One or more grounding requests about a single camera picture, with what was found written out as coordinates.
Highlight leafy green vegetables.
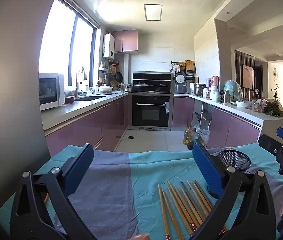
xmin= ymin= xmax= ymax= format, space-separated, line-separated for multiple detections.
xmin=265 ymin=101 xmax=283 ymax=118

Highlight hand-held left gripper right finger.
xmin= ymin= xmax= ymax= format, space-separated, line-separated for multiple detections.
xmin=190 ymin=142 xmax=277 ymax=240

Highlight white casserole pot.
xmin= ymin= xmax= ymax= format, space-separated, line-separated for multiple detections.
xmin=98 ymin=84 xmax=112 ymax=94

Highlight mint green appliance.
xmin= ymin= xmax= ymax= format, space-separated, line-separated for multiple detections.
xmin=224 ymin=80 xmax=243 ymax=102

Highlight clear food basket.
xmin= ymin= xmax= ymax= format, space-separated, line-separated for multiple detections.
xmin=253 ymin=101 xmax=267 ymax=113

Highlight white microwave oven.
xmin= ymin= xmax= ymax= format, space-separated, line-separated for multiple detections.
xmin=39 ymin=72 xmax=65 ymax=111

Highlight built-in black oven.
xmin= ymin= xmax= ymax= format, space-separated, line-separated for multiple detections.
xmin=131 ymin=94 xmax=174 ymax=128

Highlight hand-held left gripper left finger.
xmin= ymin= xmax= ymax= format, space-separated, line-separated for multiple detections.
xmin=10 ymin=144 xmax=94 ymax=240

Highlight teal and grey tablecloth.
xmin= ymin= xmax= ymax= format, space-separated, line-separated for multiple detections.
xmin=0 ymin=142 xmax=283 ymax=240

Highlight black range hood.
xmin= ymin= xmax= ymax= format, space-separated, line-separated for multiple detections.
xmin=132 ymin=72 xmax=173 ymax=85

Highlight dark cooking oil bottle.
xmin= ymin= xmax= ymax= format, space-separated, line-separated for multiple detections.
xmin=188 ymin=128 xmax=199 ymax=150

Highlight pink wall picture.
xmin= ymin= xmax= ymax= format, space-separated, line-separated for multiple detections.
xmin=243 ymin=64 xmax=254 ymax=89

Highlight person's left hand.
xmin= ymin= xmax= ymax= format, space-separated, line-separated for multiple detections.
xmin=126 ymin=234 xmax=150 ymax=240

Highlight short pink base cabinets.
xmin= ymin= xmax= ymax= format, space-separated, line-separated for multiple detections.
xmin=173 ymin=96 xmax=262 ymax=149

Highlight white wall water heater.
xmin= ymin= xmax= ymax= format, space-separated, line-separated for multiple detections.
xmin=103 ymin=34 xmax=115 ymax=60

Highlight black mesh utensil holder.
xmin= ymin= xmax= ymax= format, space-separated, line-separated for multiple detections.
xmin=207 ymin=149 xmax=252 ymax=198

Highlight long pink base cabinets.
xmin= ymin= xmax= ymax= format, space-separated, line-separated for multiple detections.
xmin=44 ymin=92 xmax=132 ymax=155

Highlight bunch of wooden chopsticks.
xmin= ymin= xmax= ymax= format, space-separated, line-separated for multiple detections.
xmin=158 ymin=179 xmax=229 ymax=240

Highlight stainless steel pot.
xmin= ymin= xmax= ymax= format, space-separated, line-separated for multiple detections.
xmin=194 ymin=83 xmax=206 ymax=96

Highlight rectangular ceiling light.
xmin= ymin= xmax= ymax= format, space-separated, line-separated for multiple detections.
xmin=144 ymin=4 xmax=162 ymax=21

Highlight kitchen window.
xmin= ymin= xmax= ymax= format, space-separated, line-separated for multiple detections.
xmin=38 ymin=0 xmax=102 ymax=87

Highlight pink wall cabinet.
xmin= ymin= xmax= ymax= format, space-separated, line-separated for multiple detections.
xmin=112 ymin=29 xmax=139 ymax=53

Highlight grey refrigerator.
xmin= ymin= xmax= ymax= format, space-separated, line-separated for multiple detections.
xmin=0 ymin=0 xmax=68 ymax=220

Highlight white rice cooker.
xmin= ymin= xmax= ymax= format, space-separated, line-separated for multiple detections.
xmin=174 ymin=72 xmax=187 ymax=93

